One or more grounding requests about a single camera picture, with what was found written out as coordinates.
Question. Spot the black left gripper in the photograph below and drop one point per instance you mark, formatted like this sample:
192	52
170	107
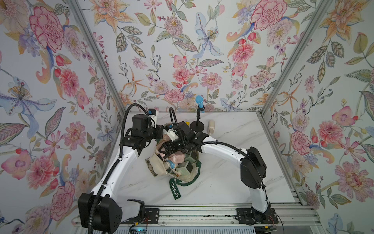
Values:
159	130

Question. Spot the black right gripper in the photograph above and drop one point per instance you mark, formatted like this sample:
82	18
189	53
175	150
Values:
167	146

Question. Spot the cream canvas tote bag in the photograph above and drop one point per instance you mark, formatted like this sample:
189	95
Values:
158	164

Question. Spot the cream panda pencil sharpener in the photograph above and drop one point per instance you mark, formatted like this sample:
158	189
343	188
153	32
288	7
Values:
211	127

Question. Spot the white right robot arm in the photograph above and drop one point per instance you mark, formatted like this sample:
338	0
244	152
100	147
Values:
252	167

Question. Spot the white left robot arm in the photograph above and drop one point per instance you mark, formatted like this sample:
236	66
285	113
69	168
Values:
102	209

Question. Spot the pink pencil sharpener in bag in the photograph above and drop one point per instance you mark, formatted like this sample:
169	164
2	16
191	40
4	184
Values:
177	158

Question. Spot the green pencil sharpener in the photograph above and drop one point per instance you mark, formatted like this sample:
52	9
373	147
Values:
185	168

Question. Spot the black microphone stand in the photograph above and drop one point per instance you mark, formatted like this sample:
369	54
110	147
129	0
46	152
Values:
197	125

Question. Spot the blue microphone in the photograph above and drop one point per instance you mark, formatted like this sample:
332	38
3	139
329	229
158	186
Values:
200	102

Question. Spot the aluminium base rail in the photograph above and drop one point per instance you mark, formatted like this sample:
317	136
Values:
290	218

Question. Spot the aluminium corner post left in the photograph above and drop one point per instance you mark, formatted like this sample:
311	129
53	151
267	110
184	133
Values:
87	33

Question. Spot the aluminium corner post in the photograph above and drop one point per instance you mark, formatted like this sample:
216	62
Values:
87	33
293	58

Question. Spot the aluminium corner post right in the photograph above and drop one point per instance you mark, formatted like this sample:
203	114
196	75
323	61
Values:
293	58

